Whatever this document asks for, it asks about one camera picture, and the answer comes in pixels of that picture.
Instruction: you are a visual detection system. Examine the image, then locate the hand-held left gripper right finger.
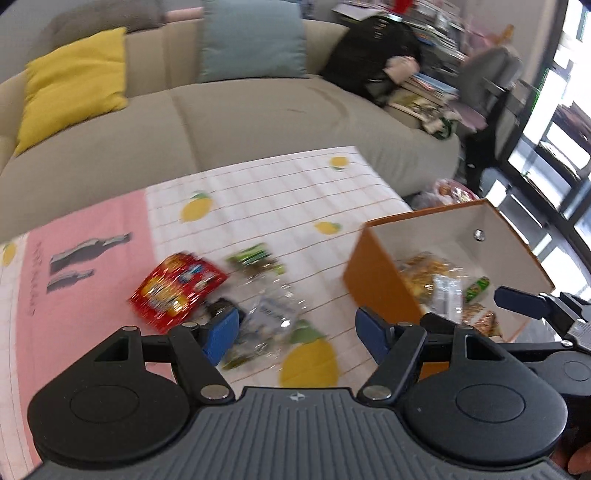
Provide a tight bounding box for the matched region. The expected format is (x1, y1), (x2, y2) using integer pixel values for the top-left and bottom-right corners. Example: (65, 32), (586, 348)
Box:
(355, 308), (509, 402)

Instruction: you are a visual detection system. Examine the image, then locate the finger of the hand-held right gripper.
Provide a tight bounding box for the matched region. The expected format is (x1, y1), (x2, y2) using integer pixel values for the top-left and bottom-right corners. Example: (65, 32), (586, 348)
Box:
(421, 313), (571, 358)
(493, 285), (555, 320)

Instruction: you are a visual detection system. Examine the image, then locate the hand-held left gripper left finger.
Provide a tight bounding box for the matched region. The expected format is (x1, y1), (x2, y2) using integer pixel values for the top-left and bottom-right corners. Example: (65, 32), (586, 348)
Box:
(95, 307), (241, 402)

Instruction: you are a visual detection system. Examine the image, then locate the dark green snack packet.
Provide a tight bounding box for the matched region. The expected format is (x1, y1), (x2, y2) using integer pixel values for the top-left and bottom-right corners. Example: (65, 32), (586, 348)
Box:
(203, 298), (241, 324)

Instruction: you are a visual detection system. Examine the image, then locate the green striped snack packet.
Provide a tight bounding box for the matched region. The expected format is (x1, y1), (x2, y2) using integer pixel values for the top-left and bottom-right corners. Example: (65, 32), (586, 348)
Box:
(464, 276), (491, 303)

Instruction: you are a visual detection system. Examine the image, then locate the clear packet of white candies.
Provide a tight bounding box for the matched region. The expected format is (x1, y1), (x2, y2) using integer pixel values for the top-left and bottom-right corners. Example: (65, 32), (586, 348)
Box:
(222, 281), (310, 370)

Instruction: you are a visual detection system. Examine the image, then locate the orange cardboard box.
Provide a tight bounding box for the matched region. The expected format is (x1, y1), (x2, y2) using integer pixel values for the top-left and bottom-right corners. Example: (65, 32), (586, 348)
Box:
(342, 199), (556, 381)

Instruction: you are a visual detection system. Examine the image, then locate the red snack packet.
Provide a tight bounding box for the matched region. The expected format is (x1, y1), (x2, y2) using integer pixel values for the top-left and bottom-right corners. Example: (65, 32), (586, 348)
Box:
(128, 253), (229, 334)

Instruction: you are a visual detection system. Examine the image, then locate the golden snack packet white label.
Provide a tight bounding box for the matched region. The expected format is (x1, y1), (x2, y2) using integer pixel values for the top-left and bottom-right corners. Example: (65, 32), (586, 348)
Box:
(429, 274), (500, 337)

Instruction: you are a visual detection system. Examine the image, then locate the clear packet of green candies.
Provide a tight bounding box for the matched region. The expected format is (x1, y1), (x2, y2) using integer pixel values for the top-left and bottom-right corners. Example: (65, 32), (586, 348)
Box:
(226, 244), (284, 278)

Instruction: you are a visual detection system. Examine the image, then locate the clear packet of golden snacks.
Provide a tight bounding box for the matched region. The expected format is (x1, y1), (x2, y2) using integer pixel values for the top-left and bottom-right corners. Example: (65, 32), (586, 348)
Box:
(399, 253), (462, 303)

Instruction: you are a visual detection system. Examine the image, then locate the person's right hand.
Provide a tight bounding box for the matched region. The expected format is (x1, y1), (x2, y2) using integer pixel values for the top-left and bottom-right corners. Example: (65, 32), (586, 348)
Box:
(551, 401), (591, 478)

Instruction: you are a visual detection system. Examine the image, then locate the red white plastic bag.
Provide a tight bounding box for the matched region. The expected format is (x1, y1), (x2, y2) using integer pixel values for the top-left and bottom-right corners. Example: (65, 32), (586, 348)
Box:
(411, 179), (481, 211)

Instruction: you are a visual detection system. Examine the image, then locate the lemon print tablecloth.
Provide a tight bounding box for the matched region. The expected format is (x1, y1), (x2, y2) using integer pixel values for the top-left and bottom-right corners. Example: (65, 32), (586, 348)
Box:
(0, 147), (416, 472)

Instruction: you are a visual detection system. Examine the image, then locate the black framed glass door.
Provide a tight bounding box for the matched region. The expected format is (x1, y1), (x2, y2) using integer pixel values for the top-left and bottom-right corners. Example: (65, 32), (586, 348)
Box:
(508, 0), (591, 259)

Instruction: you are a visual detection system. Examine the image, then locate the beige fabric sofa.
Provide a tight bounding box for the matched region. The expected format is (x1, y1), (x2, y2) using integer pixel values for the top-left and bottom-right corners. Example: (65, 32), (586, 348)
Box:
(0, 18), (462, 245)

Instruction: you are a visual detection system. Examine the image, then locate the printed tote bag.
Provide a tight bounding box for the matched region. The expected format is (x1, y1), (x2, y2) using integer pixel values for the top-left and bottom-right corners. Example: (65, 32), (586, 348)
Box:
(385, 90), (460, 140)

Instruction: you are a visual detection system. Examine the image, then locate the stack of books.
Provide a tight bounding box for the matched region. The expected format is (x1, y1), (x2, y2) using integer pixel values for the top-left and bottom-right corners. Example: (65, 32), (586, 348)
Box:
(402, 71), (460, 104)

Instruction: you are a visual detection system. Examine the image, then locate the cream pouch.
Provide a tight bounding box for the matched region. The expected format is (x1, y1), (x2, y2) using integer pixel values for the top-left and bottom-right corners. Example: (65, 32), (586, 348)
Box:
(383, 55), (421, 86)

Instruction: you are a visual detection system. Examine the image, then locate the black backpack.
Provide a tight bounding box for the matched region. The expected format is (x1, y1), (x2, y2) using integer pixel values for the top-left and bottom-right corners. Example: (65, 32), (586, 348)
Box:
(321, 14), (423, 107)

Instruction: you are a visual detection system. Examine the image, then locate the yellow pillow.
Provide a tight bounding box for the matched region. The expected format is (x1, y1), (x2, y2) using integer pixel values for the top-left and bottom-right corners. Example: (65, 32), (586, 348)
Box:
(14, 27), (129, 158)

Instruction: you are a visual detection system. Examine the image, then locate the blue pillow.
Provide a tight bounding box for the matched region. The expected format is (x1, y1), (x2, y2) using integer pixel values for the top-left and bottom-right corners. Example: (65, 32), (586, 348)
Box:
(198, 0), (309, 84)

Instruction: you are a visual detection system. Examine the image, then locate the pile of books and papers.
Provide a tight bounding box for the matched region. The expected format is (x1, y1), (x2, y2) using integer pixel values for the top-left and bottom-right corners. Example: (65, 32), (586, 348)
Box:
(332, 0), (467, 63)

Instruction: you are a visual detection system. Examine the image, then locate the pink bolster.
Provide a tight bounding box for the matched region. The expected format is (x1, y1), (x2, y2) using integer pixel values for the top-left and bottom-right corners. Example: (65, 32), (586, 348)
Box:
(164, 7), (204, 22)

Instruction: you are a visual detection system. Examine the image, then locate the grey checked pillow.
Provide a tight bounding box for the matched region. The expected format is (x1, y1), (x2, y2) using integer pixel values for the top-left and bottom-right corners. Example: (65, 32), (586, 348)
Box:
(46, 0), (167, 35)

